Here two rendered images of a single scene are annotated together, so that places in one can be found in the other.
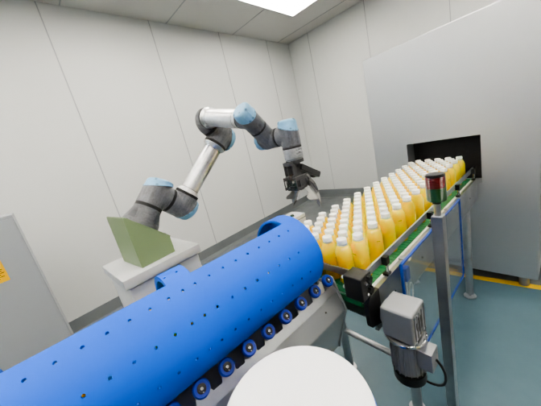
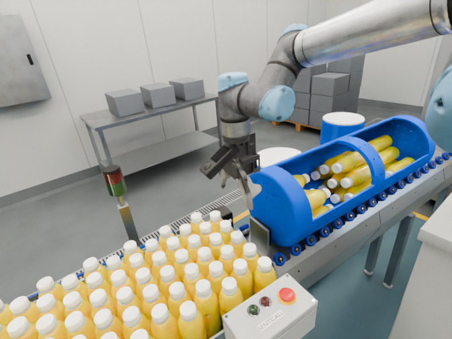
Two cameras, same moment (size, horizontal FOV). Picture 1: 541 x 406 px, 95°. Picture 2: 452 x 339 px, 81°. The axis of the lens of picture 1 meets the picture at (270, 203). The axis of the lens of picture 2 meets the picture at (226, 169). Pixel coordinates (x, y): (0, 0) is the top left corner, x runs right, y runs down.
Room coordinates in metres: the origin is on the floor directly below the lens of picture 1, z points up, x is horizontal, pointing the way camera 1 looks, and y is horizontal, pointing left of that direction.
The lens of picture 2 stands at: (1.64, -0.08, 1.66)
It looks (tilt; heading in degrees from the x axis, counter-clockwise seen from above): 28 degrees down; 188
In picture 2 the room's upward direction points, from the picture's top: 5 degrees counter-clockwise
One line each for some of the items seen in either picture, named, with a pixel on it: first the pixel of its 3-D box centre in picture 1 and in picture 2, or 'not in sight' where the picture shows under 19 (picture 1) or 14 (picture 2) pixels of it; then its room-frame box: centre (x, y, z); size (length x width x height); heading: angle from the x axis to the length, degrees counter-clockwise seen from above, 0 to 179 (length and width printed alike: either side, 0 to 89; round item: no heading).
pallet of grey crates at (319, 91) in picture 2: not in sight; (314, 91); (-3.07, 0.92, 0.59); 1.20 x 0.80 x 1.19; 44
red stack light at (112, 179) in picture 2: (435, 181); (113, 175); (0.86, -0.60, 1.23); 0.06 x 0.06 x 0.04
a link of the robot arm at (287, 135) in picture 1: (288, 134); (234, 97); (0.99, -0.13, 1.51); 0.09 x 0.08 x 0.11; 50
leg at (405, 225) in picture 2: not in sight; (397, 252); (0.32, 0.80, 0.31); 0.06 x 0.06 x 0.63; 38
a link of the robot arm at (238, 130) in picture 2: (294, 154); (235, 126); (0.98, -0.13, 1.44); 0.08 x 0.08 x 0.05
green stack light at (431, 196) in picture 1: (435, 193); (116, 185); (0.86, -0.60, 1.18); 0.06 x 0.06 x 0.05
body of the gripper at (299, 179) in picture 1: (296, 175); (239, 154); (0.98, -0.13, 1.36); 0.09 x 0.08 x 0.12; 128
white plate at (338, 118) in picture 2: not in sight; (343, 118); (-0.27, 0.54, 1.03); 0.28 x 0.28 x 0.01
